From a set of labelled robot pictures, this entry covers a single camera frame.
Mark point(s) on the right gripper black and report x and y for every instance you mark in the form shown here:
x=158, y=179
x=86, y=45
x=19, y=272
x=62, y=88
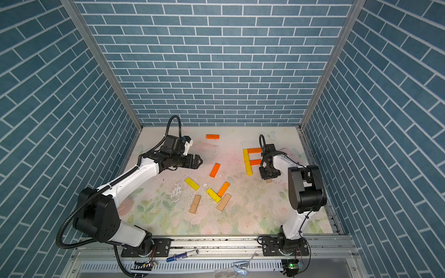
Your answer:
x=264, y=176

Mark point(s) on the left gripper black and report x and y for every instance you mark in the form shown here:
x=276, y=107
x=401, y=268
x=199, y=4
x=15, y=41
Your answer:
x=189, y=164

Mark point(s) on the yellow block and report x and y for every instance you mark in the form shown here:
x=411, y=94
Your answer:
x=213, y=195
x=249, y=170
x=192, y=183
x=246, y=156

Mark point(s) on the light orange block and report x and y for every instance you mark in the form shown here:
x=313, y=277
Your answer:
x=223, y=189

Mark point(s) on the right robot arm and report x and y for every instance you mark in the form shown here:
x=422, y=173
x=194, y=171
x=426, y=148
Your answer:
x=305, y=191

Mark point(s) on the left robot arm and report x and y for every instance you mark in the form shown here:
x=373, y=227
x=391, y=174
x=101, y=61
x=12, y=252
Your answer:
x=99, y=218

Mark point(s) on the small circuit board green led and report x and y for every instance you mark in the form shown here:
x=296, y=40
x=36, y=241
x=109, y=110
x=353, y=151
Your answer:
x=290, y=267

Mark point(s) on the clear tape scraps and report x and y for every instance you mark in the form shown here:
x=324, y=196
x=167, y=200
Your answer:
x=239, y=269

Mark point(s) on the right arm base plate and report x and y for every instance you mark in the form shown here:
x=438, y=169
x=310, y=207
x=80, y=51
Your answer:
x=277, y=246

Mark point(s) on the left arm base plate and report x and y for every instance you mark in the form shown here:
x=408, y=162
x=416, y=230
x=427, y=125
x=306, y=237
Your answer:
x=157, y=247

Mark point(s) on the blue handled screwdriver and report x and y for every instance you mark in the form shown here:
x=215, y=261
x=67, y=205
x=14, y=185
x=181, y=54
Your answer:
x=183, y=255

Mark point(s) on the wire connector bundle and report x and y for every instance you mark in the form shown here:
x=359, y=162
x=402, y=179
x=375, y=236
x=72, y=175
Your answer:
x=147, y=266

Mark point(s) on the aluminium front rail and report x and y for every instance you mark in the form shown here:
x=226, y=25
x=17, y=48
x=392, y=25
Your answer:
x=230, y=247

